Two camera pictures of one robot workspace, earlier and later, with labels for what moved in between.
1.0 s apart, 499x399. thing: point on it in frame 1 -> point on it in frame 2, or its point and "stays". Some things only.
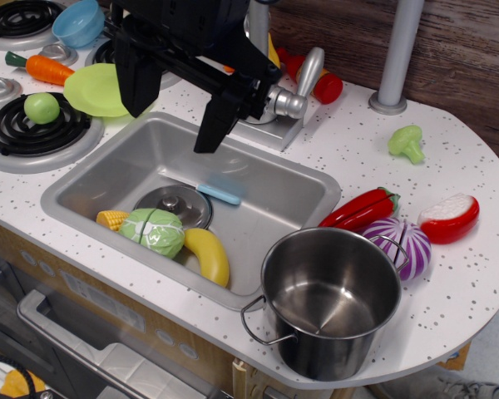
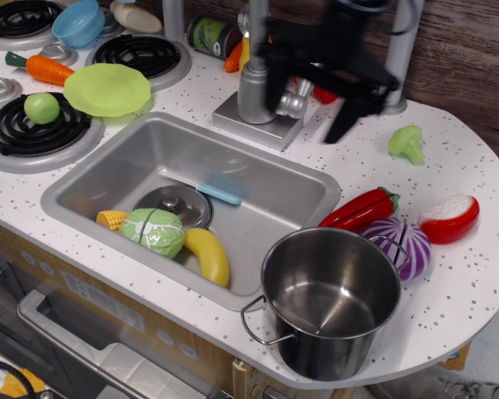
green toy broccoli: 406,141 stays
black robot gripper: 205,41 -> 336,55
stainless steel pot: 328,293 stays
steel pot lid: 191,207 stays
